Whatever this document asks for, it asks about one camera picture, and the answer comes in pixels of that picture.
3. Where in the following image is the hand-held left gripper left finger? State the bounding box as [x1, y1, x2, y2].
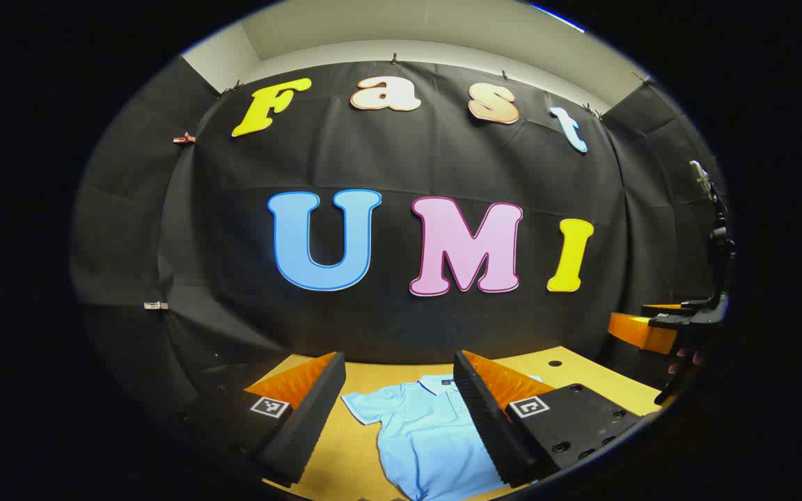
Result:
[182, 351, 347, 488]

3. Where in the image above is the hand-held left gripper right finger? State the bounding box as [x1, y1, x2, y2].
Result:
[453, 350, 647, 488]

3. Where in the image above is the light blue T-shirt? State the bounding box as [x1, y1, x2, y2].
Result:
[340, 374, 544, 501]

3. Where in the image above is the black backdrop cloth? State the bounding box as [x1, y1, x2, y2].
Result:
[70, 59, 729, 390]

